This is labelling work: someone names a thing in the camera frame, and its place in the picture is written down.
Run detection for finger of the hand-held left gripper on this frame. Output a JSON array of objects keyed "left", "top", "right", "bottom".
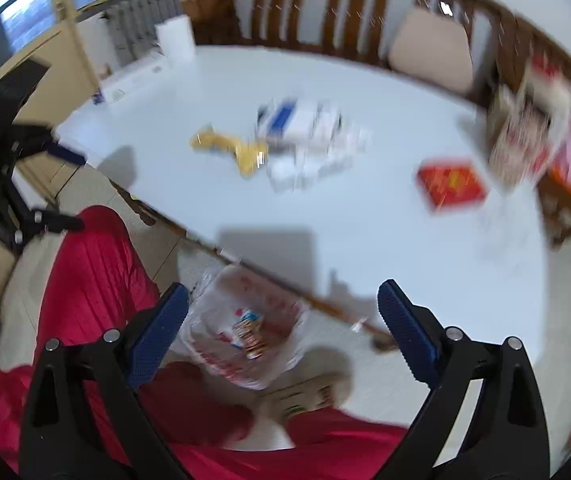
[
  {"left": 12, "top": 124, "right": 87, "bottom": 166},
  {"left": 14, "top": 207, "right": 86, "bottom": 253}
]

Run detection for yellow wrapper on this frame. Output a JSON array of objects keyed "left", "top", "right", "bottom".
[{"left": 189, "top": 129, "right": 268, "bottom": 178}]

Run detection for colourful snack packet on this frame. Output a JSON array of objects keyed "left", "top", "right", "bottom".
[{"left": 230, "top": 310, "right": 268, "bottom": 361}]

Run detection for red packet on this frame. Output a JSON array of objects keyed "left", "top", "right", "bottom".
[{"left": 417, "top": 159, "right": 489, "bottom": 212}]

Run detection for clear plastic bag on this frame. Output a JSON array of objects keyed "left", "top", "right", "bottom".
[{"left": 180, "top": 265, "right": 311, "bottom": 391}]

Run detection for glass window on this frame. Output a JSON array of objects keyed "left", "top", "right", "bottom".
[{"left": 0, "top": 0, "right": 111, "bottom": 78}]

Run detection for beige seat cushion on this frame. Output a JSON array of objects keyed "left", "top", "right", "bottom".
[{"left": 388, "top": 7, "right": 476, "bottom": 96}]

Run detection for blue and white box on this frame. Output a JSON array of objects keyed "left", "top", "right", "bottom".
[{"left": 255, "top": 97, "right": 343, "bottom": 143}]

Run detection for white paper towel roll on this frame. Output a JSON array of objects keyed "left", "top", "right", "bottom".
[{"left": 154, "top": 15, "right": 197, "bottom": 66}]

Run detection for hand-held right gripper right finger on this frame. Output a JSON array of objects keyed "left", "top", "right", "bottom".
[{"left": 376, "top": 279, "right": 551, "bottom": 480}]

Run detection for white tissue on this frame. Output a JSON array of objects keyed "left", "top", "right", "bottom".
[{"left": 266, "top": 127, "right": 371, "bottom": 195}]

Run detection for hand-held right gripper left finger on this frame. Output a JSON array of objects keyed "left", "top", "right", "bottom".
[{"left": 19, "top": 282, "right": 191, "bottom": 480}]

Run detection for red checkered noodle cup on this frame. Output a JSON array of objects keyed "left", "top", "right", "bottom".
[{"left": 488, "top": 85, "right": 559, "bottom": 188}]

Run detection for red pants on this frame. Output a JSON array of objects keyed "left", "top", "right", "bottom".
[{"left": 0, "top": 205, "right": 411, "bottom": 480}]

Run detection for grey radiator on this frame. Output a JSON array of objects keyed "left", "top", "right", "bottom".
[{"left": 108, "top": 0, "right": 181, "bottom": 68}]

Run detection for white carton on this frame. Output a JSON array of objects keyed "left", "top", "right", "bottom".
[{"left": 98, "top": 50, "right": 171, "bottom": 106}]

